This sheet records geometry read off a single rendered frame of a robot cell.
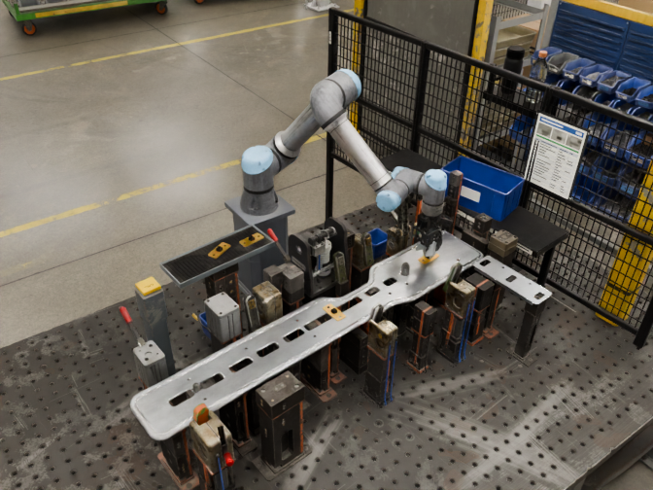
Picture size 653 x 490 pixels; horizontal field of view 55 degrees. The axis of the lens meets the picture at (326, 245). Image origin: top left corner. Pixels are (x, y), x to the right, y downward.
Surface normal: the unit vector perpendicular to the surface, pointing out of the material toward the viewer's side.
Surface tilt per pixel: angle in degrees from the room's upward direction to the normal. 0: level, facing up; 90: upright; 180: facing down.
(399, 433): 0
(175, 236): 0
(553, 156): 90
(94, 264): 0
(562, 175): 90
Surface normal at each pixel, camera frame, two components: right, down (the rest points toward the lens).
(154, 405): 0.02, -0.80
